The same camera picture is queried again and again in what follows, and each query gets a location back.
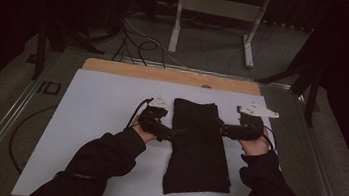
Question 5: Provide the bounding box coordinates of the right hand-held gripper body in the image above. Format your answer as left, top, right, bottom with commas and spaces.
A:
231, 100, 281, 146

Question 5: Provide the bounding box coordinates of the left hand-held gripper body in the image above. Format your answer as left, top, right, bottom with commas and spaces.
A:
135, 93, 177, 143

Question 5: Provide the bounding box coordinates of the black t-shirt with blue print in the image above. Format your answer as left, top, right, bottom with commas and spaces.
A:
161, 97, 242, 196

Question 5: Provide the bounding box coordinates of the person's left hand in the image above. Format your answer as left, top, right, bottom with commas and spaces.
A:
128, 115, 161, 146

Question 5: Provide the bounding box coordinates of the person's right hand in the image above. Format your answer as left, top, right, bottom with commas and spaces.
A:
238, 125, 275, 160

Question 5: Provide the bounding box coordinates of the white table mat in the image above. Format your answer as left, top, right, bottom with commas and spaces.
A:
10, 62, 290, 196

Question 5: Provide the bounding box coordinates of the black tripod stand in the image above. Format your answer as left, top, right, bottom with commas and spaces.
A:
31, 10, 110, 89
249, 21, 330, 129

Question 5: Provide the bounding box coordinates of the dark equipment rack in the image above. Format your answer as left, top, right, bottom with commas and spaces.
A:
68, 0, 132, 45

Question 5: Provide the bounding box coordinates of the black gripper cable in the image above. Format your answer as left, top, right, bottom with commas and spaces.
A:
123, 94, 154, 135
258, 124, 280, 154

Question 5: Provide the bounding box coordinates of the aluminium frame rail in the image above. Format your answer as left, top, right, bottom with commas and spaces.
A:
110, 54, 294, 92
0, 45, 65, 196
279, 91, 349, 196

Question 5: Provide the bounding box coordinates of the black floor cable loop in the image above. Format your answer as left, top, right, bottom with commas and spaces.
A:
135, 38, 170, 70

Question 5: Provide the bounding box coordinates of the white floor cable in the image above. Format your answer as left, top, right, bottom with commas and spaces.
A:
119, 16, 194, 70

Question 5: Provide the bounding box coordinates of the white metal stand frame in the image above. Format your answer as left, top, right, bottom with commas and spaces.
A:
166, 0, 273, 72

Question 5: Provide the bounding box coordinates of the long black floor cable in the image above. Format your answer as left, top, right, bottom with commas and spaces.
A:
5, 100, 59, 178

